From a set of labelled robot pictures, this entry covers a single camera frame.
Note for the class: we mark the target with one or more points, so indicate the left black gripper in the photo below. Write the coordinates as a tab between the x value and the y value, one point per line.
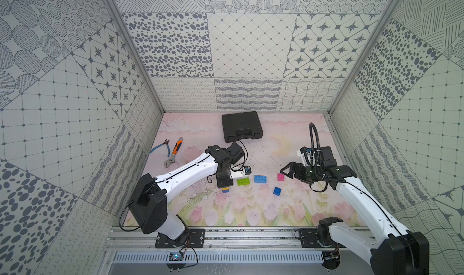
224	179

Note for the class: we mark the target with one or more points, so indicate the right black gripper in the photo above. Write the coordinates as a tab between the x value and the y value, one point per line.
300	167

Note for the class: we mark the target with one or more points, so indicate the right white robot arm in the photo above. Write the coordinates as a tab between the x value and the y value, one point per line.
392	249

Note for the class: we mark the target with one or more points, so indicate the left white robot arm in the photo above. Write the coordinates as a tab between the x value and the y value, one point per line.
149	200

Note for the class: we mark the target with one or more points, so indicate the light blue lego brick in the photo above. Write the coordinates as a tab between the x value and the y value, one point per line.
260	179

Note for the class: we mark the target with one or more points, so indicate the black plastic tool case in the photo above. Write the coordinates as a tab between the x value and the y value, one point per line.
240	126

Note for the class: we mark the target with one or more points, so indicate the orange utility knife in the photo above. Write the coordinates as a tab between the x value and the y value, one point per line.
177	146

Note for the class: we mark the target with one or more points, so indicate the silver adjustable wrench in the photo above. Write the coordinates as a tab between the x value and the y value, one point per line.
169	161

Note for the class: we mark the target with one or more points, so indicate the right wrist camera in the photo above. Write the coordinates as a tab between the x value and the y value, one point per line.
304	152

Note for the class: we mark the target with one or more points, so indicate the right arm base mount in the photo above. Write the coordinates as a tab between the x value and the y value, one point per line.
308	238

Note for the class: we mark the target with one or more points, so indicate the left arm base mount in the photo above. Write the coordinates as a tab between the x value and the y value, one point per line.
190	238

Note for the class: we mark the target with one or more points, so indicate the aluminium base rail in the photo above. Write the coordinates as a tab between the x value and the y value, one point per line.
218	239

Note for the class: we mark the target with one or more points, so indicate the white vented cable duct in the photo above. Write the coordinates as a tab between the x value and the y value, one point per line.
210	257

